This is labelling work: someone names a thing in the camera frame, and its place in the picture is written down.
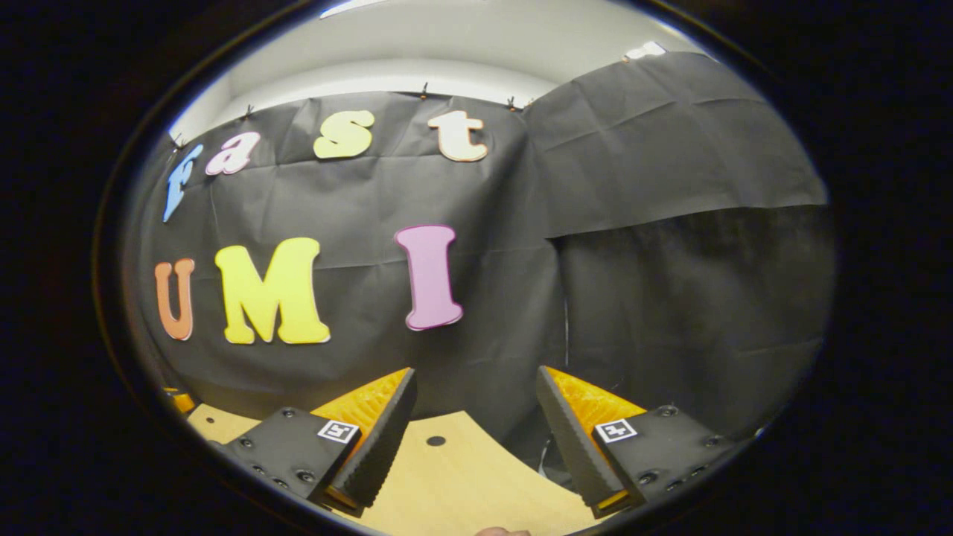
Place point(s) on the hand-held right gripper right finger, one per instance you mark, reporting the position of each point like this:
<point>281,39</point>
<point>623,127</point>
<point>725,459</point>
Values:
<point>569,447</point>

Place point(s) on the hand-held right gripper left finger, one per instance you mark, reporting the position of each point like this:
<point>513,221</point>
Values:
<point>383,447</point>

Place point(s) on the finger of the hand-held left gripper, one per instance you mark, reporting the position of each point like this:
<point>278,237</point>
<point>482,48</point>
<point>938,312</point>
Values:
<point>180,400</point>

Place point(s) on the black backdrop cloth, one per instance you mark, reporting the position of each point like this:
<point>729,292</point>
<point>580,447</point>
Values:
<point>633,186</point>

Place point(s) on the small ceiling light panel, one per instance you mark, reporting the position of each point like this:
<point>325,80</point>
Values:
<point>645,50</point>

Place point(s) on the large ceiling light panel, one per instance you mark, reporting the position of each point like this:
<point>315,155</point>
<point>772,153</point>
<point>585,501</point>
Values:
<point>350,7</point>

